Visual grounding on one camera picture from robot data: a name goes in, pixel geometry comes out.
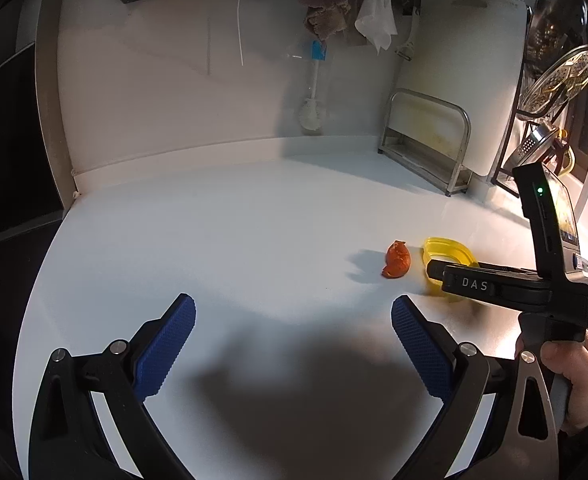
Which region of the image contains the yellow plastic ring lid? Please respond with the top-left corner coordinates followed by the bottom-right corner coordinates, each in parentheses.
top-left (421, 236), bottom-right (479, 306)

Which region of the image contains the large dark pot lid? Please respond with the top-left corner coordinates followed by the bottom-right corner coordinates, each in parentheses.
top-left (524, 0), bottom-right (588, 111)

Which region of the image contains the white cutting board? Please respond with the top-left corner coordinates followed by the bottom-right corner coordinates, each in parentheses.
top-left (399, 0), bottom-right (532, 178)

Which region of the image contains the person's right hand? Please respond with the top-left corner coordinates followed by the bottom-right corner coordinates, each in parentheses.
top-left (515, 330), bottom-right (588, 435)

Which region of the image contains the yellow gas hose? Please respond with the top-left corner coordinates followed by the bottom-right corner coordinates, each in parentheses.
top-left (556, 130), bottom-right (575, 176)

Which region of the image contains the black oven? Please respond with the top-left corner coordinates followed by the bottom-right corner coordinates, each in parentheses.
top-left (0, 0), bottom-right (67, 256)

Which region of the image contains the orange peel piece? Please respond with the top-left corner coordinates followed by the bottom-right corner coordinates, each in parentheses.
top-left (381, 240), bottom-right (411, 279)

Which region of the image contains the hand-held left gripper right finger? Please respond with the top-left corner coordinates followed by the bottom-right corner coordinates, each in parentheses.
top-left (390, 294), bottom-right (560, 480)

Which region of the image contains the white hanging peeler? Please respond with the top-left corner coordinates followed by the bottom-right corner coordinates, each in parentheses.
top-left (394, 7), bottom-right (417, 61)

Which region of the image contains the black wire rack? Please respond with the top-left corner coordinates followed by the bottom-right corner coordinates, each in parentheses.
top-left (491, 7), bottom-right (588, 198)

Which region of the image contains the perforated steel steamer plate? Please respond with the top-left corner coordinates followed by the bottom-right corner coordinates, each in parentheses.
top-left (518, 44), bottom-right (588, 111)

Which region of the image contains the brown hanging cloth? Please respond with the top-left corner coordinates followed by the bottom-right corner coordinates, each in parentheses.
top-left (299, 0), bottom-right (352, 41)

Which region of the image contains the white bottle brush blue collar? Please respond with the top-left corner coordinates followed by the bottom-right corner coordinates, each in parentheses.
top-left (299, 40), bottom-right (329, 133)

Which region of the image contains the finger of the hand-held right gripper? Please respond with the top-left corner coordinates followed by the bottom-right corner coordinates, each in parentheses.
top-left (425, 259), bottom-right (454, 293)

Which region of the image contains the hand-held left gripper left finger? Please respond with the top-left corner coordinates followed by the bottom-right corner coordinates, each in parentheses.
top-left (28, 292), bottom-right (197, 480)

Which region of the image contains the small steel strainer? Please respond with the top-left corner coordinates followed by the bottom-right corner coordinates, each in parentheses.
top-left (516, 127), bottom-right (559, 168)

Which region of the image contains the steel cutting board holder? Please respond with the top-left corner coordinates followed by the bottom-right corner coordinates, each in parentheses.
top-left (378, 88), bottom-right (472, 196)

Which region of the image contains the white hanging cloth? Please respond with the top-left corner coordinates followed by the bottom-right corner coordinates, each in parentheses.
top-left (355, 0), bottom-right (399, 56)

